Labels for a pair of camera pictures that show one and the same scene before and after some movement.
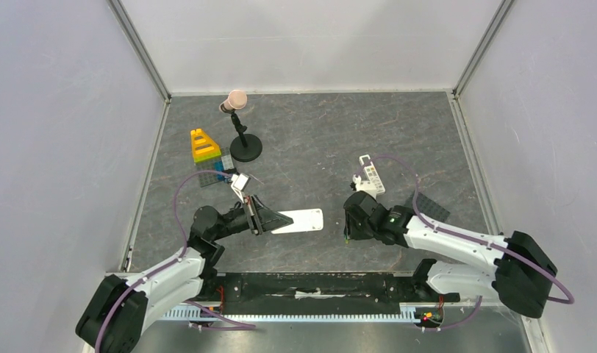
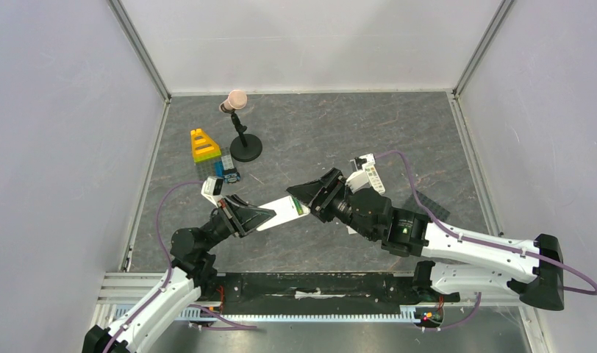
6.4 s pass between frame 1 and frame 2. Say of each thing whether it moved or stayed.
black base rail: stayed
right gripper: moved
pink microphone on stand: stayed
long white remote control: stayed
